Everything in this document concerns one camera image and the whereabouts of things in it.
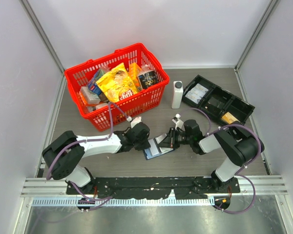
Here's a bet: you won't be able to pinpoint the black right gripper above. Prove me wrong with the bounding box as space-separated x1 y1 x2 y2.
158 127 193 148

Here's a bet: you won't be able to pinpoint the blue leather card holder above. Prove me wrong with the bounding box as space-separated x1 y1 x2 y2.
143 136 174 160

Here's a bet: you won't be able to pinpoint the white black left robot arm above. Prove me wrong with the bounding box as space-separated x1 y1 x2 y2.
42 122 150 194

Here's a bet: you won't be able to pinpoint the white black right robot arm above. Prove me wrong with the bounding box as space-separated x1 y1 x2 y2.
147 119 265 193

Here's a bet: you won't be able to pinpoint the white cards in tray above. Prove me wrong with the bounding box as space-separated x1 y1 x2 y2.
185 83 209 104

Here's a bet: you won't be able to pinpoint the black cards in tray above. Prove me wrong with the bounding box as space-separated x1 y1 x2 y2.
206 97 226 110

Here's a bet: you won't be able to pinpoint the gold card in tray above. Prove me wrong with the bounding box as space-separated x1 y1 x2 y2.
221 112 240 124

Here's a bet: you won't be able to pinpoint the white sponge pack lower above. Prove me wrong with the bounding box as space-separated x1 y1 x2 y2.
87 103 108 112

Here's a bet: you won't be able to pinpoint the white sponge pack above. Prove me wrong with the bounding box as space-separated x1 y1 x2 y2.
87 103 108 112
80 86 101 105

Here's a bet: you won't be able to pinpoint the red plastic shopping basket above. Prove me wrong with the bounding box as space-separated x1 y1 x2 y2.
64 43 169 131

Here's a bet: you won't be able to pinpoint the white bottle grey cap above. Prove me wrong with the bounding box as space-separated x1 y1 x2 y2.
171 81 183 109

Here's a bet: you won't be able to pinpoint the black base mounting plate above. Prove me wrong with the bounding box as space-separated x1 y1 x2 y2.
79 176 240 200

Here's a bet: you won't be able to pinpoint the yellow Lays chips bag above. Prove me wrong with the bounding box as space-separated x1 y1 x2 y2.
96 62 139 103

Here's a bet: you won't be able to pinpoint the black wrapped roll package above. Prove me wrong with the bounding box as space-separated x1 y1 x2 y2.
138 65 159 89

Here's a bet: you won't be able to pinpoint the white sponge pack upper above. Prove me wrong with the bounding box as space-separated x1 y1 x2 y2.
80 86 101 105

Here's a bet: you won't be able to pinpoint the black compartment tray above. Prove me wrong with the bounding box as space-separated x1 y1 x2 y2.
182 75 255 125

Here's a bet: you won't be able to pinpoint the blue Vileda sponge pack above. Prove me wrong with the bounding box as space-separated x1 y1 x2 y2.
87 69 105 95

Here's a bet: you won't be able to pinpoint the orange snack box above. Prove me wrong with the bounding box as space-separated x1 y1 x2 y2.
128 62 142 91

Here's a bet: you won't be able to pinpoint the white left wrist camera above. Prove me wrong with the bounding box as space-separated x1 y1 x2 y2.
130 117 142 128

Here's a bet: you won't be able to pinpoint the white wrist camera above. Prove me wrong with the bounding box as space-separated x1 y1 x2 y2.
172 114 184 130
130 117 142 128

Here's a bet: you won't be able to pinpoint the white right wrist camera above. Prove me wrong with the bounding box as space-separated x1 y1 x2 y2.
172 114 184 130

